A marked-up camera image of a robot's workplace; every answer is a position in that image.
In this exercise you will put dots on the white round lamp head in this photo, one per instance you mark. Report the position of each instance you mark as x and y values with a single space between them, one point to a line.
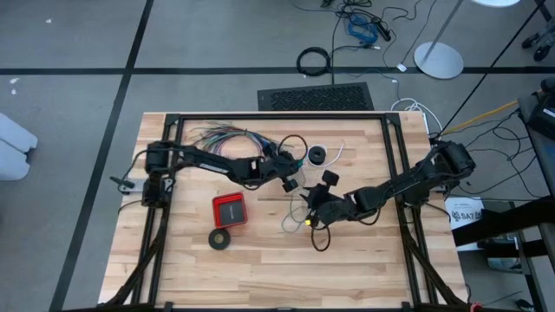
496 2

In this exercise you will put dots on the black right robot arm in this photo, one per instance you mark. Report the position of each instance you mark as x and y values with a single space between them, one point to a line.
412 186

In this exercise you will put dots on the white round lamp base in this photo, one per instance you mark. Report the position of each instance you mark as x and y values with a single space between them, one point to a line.
438 60

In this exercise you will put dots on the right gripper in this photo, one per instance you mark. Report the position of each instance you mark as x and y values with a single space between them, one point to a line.
331 208

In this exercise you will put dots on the red square tray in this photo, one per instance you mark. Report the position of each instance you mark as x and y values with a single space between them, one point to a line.
230 211

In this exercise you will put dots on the black desk device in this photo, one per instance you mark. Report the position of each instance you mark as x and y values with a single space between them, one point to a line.
542 117

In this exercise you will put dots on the black caster base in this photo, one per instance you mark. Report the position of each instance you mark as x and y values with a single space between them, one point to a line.
542 52

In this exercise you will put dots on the black tape roll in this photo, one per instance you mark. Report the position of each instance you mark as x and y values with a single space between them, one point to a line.
211 240

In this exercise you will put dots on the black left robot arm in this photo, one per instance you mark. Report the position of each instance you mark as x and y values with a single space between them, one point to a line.
208 162

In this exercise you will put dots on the black floor vent grille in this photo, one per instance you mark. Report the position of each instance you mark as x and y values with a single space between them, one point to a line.
316 99

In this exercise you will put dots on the black side workbench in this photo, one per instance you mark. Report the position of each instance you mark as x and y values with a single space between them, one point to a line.
498 223

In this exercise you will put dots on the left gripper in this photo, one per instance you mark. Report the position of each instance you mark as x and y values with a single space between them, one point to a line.
273 167

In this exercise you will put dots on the white paper sign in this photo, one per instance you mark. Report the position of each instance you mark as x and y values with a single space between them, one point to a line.
466 215

